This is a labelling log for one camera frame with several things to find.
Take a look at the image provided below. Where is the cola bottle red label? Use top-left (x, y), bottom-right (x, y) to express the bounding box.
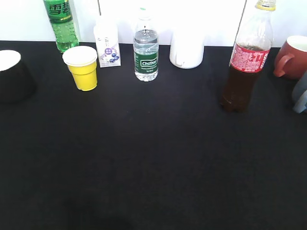
top-left (220, 0), bottom-right (276, 112)

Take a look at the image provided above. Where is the transparent plastic cup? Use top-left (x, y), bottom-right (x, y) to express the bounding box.
top-left (169, 29), bottom-right (204, 69)

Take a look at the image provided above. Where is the green sprite bottle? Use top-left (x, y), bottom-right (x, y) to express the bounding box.
top-left (43, 0), bottom-right (79, 53)

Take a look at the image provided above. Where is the clear water bottle green label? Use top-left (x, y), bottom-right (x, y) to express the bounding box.
top-left (133, 7), bottom-right (159, 82)

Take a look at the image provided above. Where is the small blueberry milk carton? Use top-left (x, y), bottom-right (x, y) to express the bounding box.
top-left (94, 15), bottom-right (121, 68)

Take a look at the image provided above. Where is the black bowl white interior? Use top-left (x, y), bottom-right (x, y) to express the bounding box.
top-left (0, 50), bottom-right (36, 104)

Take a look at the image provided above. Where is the grey blue mug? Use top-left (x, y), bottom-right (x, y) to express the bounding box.
top-left (292, 72), bottom-right (307, 114)

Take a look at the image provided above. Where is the red ceramic mug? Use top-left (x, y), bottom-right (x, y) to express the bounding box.
top-left (273, 35), bottom-right (307, 80)

